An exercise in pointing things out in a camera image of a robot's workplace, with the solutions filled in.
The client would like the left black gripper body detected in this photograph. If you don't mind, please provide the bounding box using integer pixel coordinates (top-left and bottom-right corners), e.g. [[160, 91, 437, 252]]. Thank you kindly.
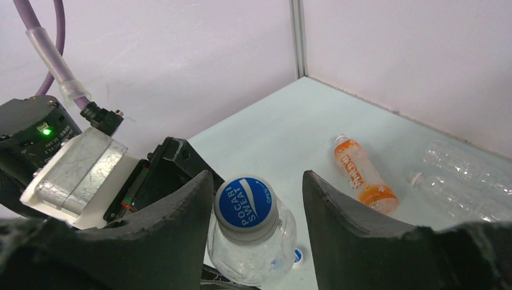
[[103, 137, 224, 223]]

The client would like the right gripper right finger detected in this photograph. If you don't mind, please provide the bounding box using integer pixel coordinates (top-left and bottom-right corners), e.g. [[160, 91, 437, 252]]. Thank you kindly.
[[302, 170, 511, 289]]

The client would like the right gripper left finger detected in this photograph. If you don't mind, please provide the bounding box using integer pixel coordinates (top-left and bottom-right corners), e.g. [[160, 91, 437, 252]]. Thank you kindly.
[[1, 171, 213, 289]]

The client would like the blue cap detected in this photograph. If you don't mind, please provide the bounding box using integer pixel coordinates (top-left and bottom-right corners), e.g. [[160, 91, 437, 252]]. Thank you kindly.
[[292, 248, 304, 269], [214, 175, 278, 247]]

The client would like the clear bottle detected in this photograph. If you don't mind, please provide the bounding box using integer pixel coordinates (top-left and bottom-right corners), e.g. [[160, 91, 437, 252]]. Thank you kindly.
[[206, 200, 297, 286], [421, 140, 511, 196]]

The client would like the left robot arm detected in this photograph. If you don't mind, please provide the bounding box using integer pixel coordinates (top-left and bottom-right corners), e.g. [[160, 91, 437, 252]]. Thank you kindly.
[[1, 95, 224, 223]]

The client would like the orange labelled bottle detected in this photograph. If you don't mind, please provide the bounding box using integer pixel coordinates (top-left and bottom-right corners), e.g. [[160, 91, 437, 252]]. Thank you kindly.
[[333, 134, 399, 215]]

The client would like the clear bottle second row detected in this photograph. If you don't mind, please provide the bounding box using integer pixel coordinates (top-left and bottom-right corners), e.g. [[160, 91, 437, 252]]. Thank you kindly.
[[406, 170, 511, 222]]

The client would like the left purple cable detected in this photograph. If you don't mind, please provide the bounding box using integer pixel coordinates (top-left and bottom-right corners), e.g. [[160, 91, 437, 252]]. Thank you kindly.
[[11, 0, 125, 137]]

